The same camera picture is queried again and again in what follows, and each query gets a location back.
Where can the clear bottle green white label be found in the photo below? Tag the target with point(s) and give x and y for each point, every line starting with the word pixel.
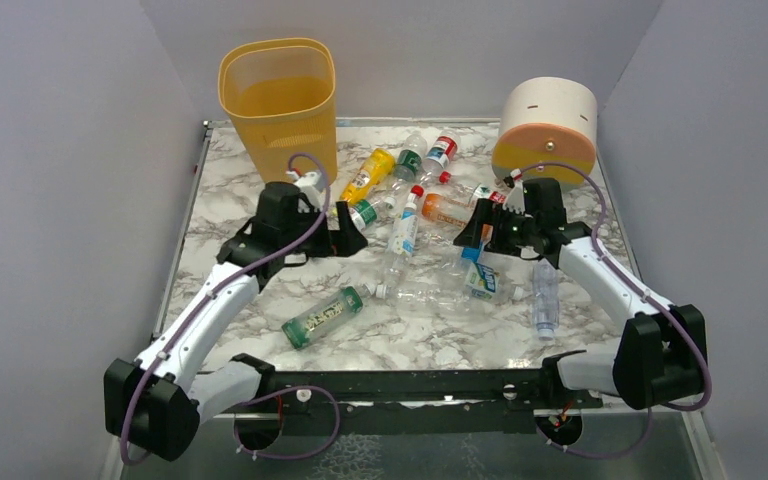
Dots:
pixel 372 211

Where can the black aluminium base frame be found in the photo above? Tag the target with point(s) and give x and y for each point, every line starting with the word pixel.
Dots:
pixel 431 387

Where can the white cylindrical container orange lid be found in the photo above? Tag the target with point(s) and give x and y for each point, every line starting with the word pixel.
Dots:
pixel 548 124

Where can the yellow plastic mesh bin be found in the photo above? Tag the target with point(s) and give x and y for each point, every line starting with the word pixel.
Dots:
pixel 280 96

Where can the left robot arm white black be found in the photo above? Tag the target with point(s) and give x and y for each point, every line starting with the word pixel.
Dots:
pixel 156 402

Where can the clear bottle dark green label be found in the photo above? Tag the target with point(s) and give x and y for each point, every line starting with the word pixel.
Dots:
pixel 408 163

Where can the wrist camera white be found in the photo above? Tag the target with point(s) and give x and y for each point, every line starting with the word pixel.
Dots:
pixel 515 199
pixel 312 185

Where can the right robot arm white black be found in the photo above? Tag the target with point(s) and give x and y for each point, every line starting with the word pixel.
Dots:
pixel 660 356

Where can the clear bottle blue green label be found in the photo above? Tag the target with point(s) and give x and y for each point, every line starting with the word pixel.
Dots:
pixel 482 282

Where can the orange drink bottle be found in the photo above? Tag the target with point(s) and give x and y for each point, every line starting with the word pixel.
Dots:
pixel 441 209

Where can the clear bottle blue label red cap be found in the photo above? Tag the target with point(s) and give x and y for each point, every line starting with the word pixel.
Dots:
pixel 401 244

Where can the clear bottle red white label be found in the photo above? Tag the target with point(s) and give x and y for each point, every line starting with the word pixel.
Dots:
pixel 469 193

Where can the green tinted bottle green cap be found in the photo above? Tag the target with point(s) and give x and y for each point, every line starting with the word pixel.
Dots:
pixel 324 317

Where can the clear unlabeled bottle white cap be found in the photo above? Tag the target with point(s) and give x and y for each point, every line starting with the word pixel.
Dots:
pixel 418 297

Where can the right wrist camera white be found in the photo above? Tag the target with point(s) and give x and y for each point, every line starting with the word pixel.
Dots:
pixel 515 199

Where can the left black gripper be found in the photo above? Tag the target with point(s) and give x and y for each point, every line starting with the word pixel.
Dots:
pixel 343 234

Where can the small clear bottle blue cap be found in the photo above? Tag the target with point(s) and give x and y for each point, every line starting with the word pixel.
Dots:
pixel 546 304

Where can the yellow juice bottle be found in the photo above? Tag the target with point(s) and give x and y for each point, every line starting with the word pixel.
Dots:
pixel 376 167

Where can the clear bottle bright blue label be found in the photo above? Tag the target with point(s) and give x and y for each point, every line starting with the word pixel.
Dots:
pixel 439 253

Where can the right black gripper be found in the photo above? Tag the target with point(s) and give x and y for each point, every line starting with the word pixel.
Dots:
pixel 483 226

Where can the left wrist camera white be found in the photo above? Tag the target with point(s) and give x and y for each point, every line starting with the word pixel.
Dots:
pixel 312 185

